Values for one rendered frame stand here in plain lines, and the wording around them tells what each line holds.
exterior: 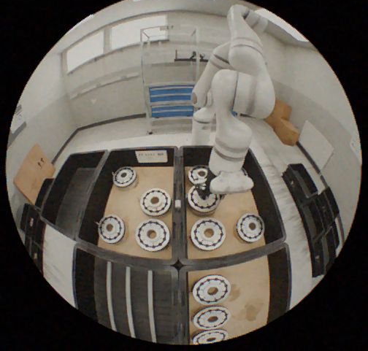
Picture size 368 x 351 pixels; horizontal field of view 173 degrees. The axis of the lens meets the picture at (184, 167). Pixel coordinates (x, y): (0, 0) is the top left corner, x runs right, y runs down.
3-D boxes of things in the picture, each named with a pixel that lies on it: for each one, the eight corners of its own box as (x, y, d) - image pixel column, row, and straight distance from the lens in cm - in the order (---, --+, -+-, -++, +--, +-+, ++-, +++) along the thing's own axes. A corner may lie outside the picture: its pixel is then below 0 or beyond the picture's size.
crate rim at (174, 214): (111, 152, 59) (109, 148, 58) (179, 149, 51) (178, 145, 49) (79, 243, 44) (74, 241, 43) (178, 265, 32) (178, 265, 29)
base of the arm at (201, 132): (190, 141, 75) (193, 114, 67) (206, 142, 76) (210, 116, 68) (190, 152, 68) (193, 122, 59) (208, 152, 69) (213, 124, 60)
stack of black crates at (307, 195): (268, 191, 159) (288, 163, 133) (283, 187, 180) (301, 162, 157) (280, 221, 150) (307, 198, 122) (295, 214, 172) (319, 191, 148)
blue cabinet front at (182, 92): (152, 117, 231) (148, 87, 216) (193, 114, 231) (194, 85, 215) (152, 117, 229) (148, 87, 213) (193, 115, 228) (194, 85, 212)
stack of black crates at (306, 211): (280, 221, 150) (300, 205, 128) (295, 214, 172) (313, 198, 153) (289, 252, 151) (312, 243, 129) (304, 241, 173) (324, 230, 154)
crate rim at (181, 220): (179, 149, 51) (178, 145, 49) (248, 150, 58) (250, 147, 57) (178, 265, 32) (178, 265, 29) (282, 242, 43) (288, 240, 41)
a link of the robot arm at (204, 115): (209, 86, 65) (205, 117, 70) (191, 86, 60) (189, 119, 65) (221, 91, 58) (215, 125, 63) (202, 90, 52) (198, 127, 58)
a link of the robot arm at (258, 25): (263, 19, 53) (234, 61, 54) (236, 4, 51) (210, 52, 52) (274, 22, 44) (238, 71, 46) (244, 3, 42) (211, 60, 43)
